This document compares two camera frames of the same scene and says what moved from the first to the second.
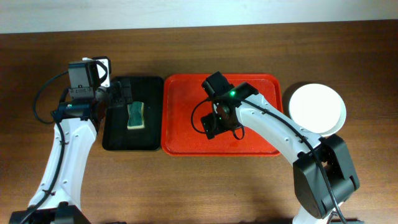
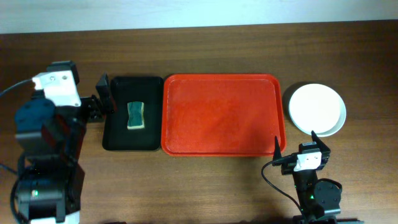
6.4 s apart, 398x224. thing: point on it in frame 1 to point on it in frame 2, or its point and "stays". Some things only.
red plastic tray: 185,102 stays
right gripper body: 217,124 to 285,168
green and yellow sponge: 135,112 stays
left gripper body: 121,92 to 92,107
